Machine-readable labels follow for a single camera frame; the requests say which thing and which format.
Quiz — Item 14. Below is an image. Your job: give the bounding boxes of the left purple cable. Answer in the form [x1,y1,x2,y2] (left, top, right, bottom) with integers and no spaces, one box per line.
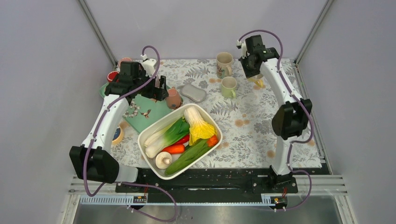
[82,45,180,223]

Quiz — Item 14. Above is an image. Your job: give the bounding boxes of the cream floral mug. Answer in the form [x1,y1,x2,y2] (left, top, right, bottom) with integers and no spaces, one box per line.
[216,52,233,79]

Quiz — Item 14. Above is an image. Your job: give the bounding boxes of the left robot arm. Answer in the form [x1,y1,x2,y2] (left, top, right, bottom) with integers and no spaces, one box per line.
[69,59,168,192]

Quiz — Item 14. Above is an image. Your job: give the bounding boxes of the green floral tray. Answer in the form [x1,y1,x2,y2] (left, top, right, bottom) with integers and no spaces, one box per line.
[99,82,174,134]

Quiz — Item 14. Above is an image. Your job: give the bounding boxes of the orange carrot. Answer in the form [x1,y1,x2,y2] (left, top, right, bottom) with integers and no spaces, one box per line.
[162,144,185,154]

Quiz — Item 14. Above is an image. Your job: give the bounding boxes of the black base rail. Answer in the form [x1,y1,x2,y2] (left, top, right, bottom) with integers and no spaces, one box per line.
[115,167,299,195]

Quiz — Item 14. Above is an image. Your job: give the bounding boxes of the terracotta pink mug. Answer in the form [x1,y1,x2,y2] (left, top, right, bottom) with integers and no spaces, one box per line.
[166,88,183,110]

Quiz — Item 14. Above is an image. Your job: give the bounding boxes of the red mug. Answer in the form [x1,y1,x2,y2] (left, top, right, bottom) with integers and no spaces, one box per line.
[107,70,119,83]

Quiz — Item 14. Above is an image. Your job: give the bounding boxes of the napa cabbage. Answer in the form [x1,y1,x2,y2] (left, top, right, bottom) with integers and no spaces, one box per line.
[184,106,216,146]

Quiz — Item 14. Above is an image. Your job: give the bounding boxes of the white rectangular basin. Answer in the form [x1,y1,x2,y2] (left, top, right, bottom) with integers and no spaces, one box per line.
[138,104,223,180]

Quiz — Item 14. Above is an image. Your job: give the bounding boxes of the light green mug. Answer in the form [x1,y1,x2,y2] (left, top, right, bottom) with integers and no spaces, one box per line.
[221,77,237,98]

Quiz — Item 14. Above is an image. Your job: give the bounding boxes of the yellow tape roll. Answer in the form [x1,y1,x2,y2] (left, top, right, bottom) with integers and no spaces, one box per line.
[112,126,125,145]

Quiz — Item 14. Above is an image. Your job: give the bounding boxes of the bok choy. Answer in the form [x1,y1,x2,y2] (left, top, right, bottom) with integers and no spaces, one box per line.
[144,118,190,158]

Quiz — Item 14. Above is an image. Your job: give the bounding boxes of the pink tall cup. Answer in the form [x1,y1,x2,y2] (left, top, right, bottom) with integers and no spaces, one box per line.
[117,57,132,68]

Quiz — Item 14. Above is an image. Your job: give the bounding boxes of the red chili pepper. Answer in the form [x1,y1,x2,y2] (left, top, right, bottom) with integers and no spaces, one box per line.
[174,134,190,145]

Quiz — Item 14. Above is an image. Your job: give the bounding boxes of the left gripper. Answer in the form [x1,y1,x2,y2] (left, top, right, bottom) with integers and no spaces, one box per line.
[134,70,168,101]

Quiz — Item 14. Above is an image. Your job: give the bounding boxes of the green cucumber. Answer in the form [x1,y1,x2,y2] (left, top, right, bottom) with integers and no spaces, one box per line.
[164,139,212,175]

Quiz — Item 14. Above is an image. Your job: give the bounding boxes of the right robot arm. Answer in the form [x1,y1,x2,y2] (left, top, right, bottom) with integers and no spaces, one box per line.
[237,35,312,192]

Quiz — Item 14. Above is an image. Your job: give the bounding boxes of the yellow mug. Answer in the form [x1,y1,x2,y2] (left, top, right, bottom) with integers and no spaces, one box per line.
[247,73,265,88]

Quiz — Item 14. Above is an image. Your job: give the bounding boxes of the grey sponge pad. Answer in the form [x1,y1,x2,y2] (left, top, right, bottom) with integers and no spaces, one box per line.
[180,84,207,103]

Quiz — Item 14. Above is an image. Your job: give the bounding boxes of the white mushroom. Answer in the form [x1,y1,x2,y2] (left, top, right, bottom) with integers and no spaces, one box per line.
[155,152,172,169]

